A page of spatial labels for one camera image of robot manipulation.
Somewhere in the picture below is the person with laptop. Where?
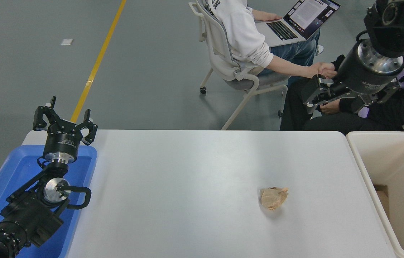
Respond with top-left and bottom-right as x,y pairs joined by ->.
206,0 -> 337,80

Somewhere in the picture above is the person in black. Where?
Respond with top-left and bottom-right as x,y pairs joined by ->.
280,50 -> 404,132

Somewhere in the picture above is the laptop person's left hand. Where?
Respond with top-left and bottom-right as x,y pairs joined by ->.
259,11 -> 282,21

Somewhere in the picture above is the large pale bin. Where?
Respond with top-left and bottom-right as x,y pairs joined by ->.
346,131 -> 404,258

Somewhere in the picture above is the black-clad person's left hand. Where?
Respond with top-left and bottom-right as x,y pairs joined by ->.
320,100 -> 341,115

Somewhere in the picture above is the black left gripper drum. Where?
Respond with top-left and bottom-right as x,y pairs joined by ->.
43,120 -> 83,155

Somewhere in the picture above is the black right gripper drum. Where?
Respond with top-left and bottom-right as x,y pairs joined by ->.
336,44 -> 403,95

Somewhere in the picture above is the blue plastic tray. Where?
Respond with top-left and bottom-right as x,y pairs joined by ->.
0,144 -> 97,258

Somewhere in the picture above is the white wheeled chair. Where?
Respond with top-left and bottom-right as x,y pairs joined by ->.
188,0 -> 288,130

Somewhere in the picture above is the tan paper ball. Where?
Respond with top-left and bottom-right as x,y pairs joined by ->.
260,187 -> 289,210

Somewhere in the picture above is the laptop person's right hand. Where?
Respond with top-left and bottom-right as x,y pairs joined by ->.
311,62 -> 337,79

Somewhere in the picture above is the open silver laptop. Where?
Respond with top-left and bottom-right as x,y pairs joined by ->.
255,0 -> 341,47

